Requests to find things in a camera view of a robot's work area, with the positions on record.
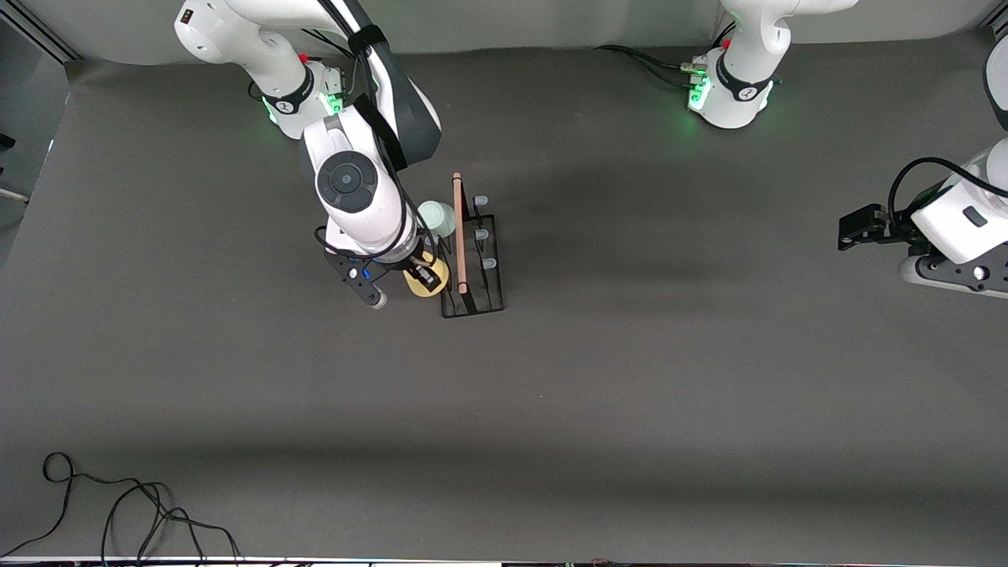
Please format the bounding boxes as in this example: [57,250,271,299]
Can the yellow plastic cup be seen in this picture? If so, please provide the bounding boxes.
[402,252,450,298]

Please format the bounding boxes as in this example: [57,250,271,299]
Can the pale green plastic cup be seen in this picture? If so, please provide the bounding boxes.
[417,200,458,240]

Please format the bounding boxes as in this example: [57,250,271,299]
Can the black wire cup holder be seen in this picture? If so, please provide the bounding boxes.
[429,172,506,319]

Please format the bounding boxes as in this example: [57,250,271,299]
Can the dark grey table mat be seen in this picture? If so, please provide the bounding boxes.
[0,31,1008,561]

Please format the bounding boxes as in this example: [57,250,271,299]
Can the black right base cables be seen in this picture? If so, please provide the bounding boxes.
[298,28,360,102]

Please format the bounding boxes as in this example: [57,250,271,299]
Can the black base cables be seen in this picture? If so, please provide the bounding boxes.
[298,28,360,102]
[595,20,713,89]

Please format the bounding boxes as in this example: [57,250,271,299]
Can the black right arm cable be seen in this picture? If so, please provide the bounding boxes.
[315,0,422,257]

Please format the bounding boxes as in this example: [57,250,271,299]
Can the black left base cables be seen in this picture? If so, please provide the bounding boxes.
[595,20,713,89]

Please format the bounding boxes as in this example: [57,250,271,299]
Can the black loose cable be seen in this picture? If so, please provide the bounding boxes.
[0,451,241,567]

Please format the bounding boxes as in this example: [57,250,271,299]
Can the aluminium frame rail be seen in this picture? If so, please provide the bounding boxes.
[0,0,81,64]

